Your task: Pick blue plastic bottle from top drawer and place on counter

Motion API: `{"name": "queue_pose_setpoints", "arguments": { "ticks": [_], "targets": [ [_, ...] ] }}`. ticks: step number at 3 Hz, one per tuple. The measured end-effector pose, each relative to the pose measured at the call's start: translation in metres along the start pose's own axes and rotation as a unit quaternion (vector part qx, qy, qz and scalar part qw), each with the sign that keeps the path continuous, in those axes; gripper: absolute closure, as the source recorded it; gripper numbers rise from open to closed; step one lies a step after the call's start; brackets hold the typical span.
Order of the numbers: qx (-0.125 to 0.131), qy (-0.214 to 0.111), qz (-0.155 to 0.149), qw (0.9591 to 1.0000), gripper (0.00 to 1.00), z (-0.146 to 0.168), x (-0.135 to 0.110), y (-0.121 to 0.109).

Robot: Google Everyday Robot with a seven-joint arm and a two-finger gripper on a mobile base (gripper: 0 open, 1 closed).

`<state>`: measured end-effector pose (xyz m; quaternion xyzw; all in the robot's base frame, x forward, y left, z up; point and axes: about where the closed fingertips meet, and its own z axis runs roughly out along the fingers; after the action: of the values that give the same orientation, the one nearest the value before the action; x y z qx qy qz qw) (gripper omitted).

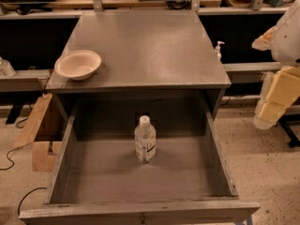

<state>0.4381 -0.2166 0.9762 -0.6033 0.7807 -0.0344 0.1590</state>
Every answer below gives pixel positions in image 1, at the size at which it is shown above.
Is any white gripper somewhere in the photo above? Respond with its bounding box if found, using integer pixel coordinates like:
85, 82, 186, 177
253, 67, 300, 129

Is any clear plastic water bottle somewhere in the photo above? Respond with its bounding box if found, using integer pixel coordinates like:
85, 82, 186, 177
134, 115, 157, 162

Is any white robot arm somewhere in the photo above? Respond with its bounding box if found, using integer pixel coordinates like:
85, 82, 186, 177
252, 0, 300, 129

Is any white pump dispenser bottle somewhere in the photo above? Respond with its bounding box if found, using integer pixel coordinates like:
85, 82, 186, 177
215, 41, 225, 61

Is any open grey top drawer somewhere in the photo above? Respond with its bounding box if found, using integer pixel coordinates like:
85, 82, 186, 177
20, 93, 260, 225

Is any grey wooden cabinet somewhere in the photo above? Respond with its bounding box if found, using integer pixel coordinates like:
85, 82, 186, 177
47, 9, 231, 115

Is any white paper bowl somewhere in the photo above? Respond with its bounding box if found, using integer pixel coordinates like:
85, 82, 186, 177
54, 50, 101, 81

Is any leaning wooden board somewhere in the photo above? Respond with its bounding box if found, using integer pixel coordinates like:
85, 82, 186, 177
14, 94, 53, 148

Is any black floor cable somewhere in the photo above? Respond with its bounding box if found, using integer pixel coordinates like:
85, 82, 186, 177
0, 117, 30, 172

